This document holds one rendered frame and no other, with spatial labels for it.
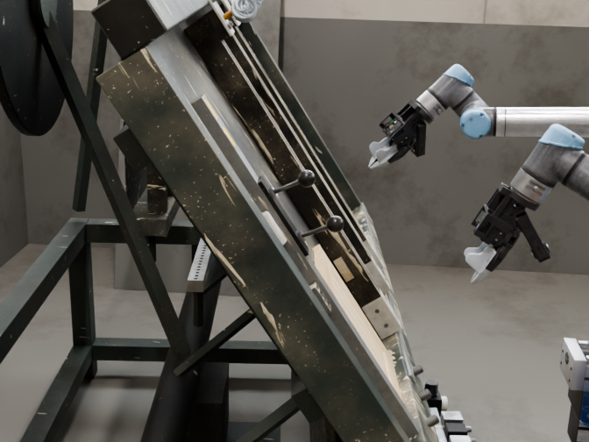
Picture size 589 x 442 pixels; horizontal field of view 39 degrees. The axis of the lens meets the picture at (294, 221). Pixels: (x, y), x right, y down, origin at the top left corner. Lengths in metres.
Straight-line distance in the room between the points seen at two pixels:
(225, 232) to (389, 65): 3.85
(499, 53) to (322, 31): 1.10
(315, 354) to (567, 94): 4.04
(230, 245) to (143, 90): 0.33
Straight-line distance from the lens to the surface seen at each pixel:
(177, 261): 5.12
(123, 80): 1.54
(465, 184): 5.54
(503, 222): 1.72
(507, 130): 2.19
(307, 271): 1.88
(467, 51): 5.38
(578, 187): 1.70
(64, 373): 3.92
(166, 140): 1.55
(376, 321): 2.53
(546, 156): 1.70
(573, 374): 2.36
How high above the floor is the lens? 2.00
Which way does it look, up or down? 18 degrees down
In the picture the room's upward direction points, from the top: 2 degrees clockwise
